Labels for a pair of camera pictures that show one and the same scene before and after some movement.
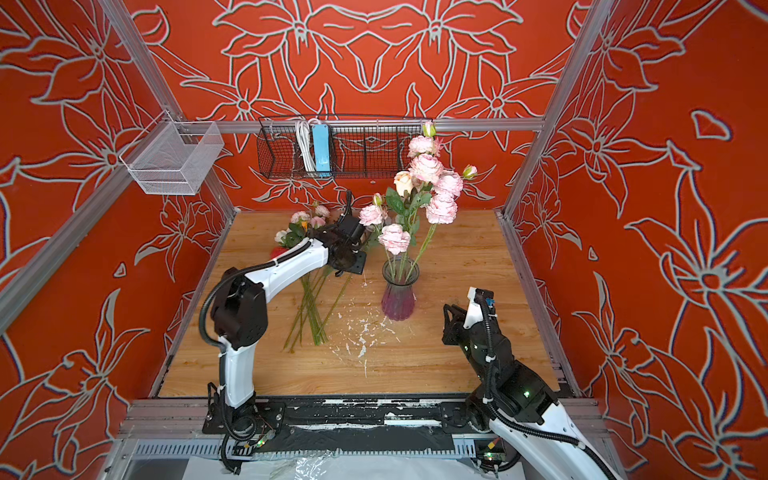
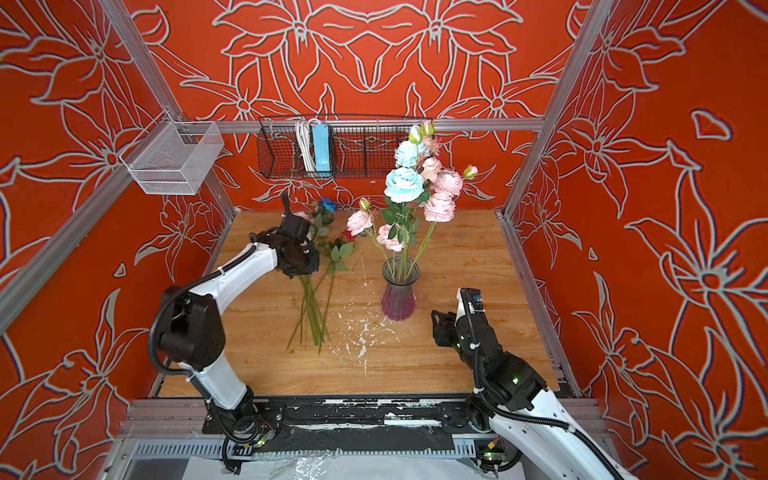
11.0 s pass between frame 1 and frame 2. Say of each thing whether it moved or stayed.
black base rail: stayed
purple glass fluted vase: stayed
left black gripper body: moved
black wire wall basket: stayed
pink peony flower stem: moved
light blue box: stayed
